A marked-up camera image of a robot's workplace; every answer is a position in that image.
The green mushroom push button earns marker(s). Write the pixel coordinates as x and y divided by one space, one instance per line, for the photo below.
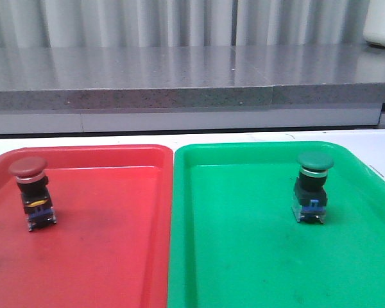
309 195

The red mushroom push button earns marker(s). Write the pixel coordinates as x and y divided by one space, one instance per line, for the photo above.
32 182

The green plastic tray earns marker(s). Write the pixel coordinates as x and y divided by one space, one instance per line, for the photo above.
236 243

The red plastic tray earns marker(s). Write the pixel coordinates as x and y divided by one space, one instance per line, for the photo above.
110 245

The grey stone platform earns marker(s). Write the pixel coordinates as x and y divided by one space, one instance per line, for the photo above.
105 78

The white container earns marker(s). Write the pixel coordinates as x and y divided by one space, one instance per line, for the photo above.
374 26

